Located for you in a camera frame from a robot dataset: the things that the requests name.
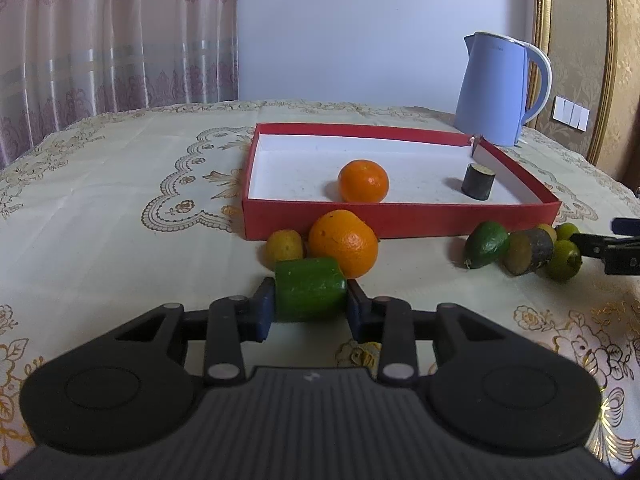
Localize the pink patterned curtain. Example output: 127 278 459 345
0 0 240 171

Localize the blue electric kettle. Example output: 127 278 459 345
453 31 553 147

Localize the red cardboard box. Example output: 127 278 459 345
242 122 562 242

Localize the small orange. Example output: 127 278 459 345
337 159 390 204

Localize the white wall switch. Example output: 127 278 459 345
552 96 591 132

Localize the cream embroidered tablecloth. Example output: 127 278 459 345
0 100 640 466

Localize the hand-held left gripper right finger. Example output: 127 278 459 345
346 278 506 386

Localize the small brown longan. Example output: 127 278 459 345
264 229 305 268

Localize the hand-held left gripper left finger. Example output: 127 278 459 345
107 277 278 386

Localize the dark cucumber piece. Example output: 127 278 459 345
503 227 555 276
460 162 496 200

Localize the large orange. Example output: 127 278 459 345
307 210 379 279

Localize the gold wall moulding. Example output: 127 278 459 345
586 0 621 167
530 0 555 131

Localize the green cucumber piece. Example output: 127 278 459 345
274 257 347 322

